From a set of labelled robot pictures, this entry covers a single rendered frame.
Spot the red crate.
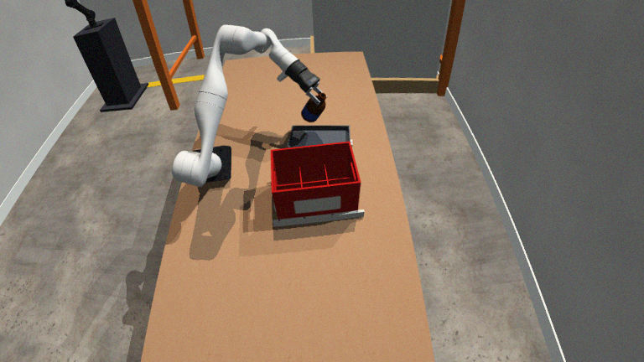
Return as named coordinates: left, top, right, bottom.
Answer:
left=271, top=142, right=361, bottom=220

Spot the brown bottle with blue label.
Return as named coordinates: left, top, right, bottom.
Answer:
left=301, top=92, right=326, bottom=122

